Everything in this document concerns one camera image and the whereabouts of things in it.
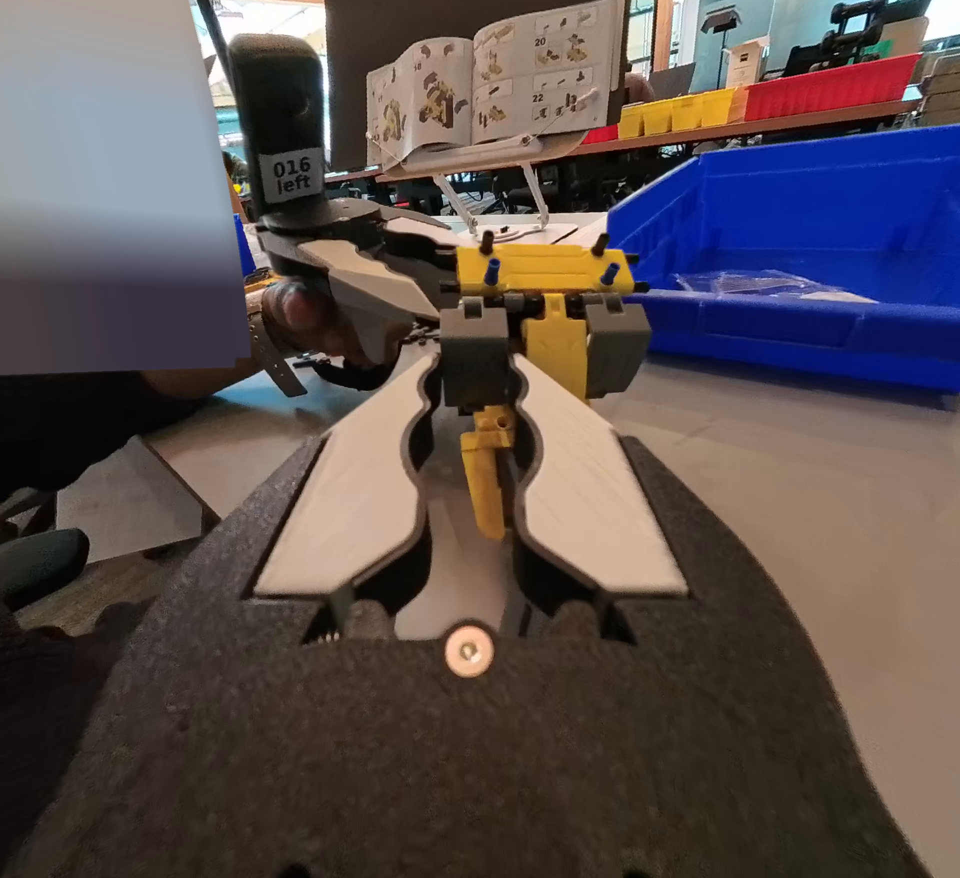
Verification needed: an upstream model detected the red plastic bin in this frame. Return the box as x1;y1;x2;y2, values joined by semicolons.
746;53;924;123

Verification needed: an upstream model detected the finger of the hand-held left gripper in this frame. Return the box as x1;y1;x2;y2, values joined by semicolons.
367;212;460;273
298;239;451;368

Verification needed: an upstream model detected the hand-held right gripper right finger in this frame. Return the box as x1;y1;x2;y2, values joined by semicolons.
512;353;691;605

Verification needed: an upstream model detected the black chair armrest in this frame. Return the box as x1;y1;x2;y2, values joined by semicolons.
0;488;91;609

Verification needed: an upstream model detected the open instruction booklet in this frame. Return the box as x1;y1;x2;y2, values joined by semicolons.
366;0;624;159

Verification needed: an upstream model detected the yellow black toy brick model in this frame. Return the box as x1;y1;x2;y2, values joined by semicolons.
438;229;652;542

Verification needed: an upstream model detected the grey curved brick panel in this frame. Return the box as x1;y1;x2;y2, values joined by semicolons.
441;296;515;410

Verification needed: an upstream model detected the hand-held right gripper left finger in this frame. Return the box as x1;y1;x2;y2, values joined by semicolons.
253;353;444;620

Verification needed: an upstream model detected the person's left hand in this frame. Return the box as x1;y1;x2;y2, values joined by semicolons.
258;276;380;369

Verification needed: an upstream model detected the clear plastic bag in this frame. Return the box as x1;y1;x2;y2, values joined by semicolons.
671;269;879;305

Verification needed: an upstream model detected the white book stand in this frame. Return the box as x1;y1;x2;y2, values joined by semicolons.
375;131;595;245

